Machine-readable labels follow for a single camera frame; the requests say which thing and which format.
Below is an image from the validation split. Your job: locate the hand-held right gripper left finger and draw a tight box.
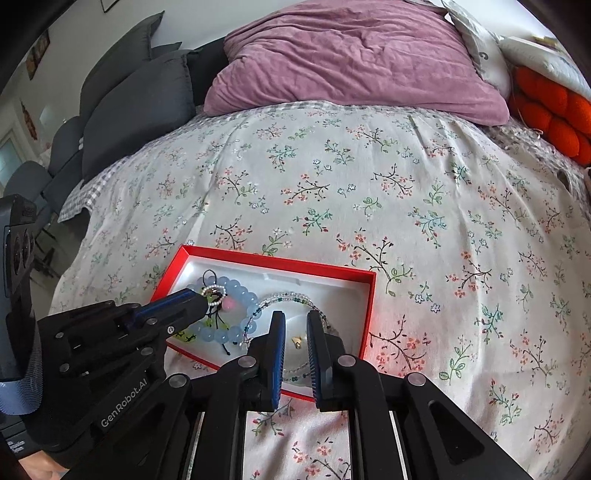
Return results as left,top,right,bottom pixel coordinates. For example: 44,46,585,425
65,311,287,480

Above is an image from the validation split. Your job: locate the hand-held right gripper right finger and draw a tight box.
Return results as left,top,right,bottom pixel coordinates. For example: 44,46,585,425
306,310,532,480

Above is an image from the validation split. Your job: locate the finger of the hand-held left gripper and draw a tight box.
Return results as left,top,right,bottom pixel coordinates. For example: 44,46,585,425
54,307,209,385
38,287,209,341

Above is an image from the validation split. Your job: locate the small pearl ring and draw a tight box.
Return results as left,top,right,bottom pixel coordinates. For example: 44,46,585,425
200,284,228,309

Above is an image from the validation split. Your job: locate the dark beaded necklace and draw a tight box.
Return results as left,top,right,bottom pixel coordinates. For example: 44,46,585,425
245,295,343,384

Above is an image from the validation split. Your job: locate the light blue bead bracelet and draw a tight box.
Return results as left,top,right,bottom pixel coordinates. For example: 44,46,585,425
191,275,260,348

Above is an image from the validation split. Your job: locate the red box with white insert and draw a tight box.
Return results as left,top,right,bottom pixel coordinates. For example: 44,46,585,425
150,244,378,403

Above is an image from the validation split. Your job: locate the floral bed sheet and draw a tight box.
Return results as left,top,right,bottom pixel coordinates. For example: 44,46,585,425
48,105,587,480

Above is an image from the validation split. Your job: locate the large grey pillow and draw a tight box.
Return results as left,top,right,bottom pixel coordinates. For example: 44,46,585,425
82,51,197,184

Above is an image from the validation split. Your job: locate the black pillow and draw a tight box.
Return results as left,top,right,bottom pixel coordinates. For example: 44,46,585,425
187,39,230,108

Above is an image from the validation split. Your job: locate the tall grey pillow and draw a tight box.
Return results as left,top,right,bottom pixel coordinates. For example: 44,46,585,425
79,11,166,119

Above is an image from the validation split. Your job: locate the small grey pillow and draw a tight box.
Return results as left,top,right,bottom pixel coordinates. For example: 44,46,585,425
150,41,184,62

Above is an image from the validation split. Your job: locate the purple pillow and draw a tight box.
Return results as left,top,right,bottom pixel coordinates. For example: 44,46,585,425
203,4,511,127

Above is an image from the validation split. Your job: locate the orange knotted cushion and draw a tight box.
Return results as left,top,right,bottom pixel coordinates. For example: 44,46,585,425
509,67,591,168

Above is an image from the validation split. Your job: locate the white printed pillow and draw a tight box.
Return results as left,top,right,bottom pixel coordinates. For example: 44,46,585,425
442,0,514,99

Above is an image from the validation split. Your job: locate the green bead bracelet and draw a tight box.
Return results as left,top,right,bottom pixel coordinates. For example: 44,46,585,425
177,269,237,358

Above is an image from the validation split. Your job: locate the clear bead bracelet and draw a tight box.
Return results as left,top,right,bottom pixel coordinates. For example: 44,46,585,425
259,290,343,385

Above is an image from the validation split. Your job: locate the red wall ornament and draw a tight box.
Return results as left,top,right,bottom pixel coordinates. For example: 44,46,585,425
20,100,38,140

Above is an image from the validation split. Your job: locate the dark wall plaque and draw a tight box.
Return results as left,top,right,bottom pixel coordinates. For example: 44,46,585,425
25,29,51,80

